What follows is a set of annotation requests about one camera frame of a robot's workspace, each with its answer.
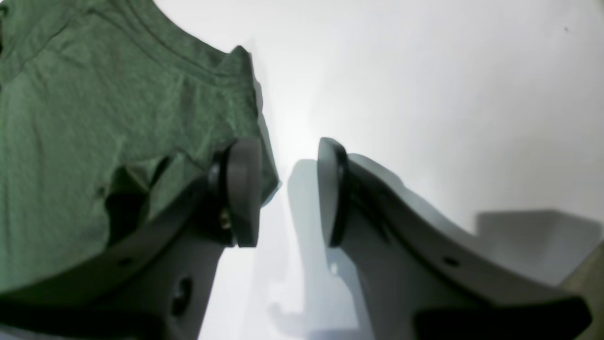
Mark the green long-sleeve T-shirt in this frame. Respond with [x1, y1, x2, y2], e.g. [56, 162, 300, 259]
[0, 0, 280, 293]

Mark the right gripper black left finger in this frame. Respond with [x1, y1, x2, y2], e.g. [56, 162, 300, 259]
[1, 137, 262, 340]

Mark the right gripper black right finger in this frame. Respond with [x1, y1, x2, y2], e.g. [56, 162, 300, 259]
[317, 137, 593, 340]

